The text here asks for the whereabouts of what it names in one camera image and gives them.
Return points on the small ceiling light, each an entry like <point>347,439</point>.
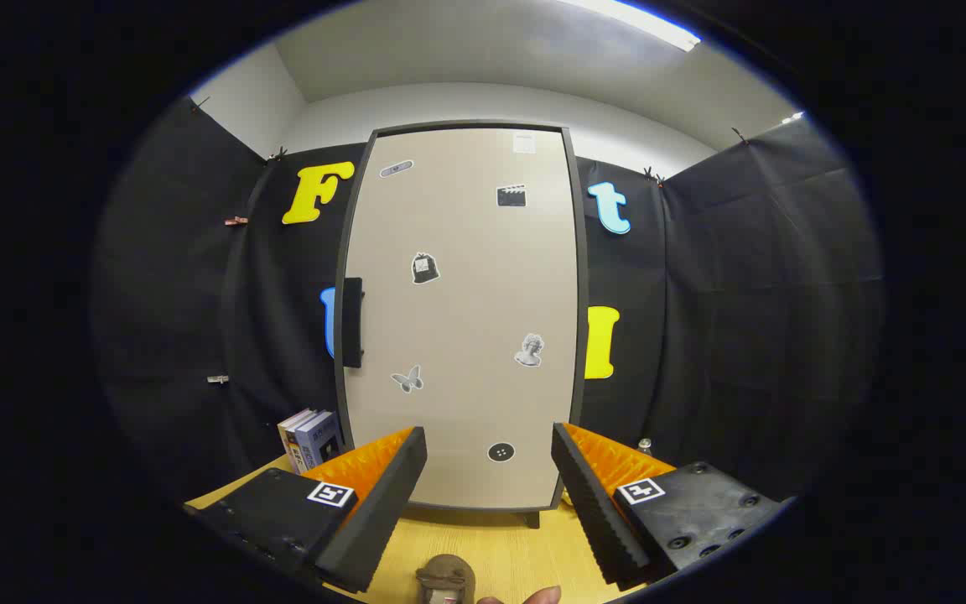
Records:
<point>792,117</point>

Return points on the blue cover book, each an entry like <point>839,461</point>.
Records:
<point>321,436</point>

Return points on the small black clip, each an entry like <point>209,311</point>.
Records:
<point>739,134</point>
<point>198,104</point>
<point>652,174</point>
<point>278,154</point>

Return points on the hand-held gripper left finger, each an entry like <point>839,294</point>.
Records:
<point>382,503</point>

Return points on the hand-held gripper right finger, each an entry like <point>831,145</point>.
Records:
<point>596,512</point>

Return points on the dark grey shoe cabinet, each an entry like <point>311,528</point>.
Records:
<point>583,277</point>

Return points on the black backdrop cloth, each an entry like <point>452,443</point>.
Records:
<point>743,294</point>

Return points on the brown fuzzy shoe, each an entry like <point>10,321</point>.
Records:
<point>445,579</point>

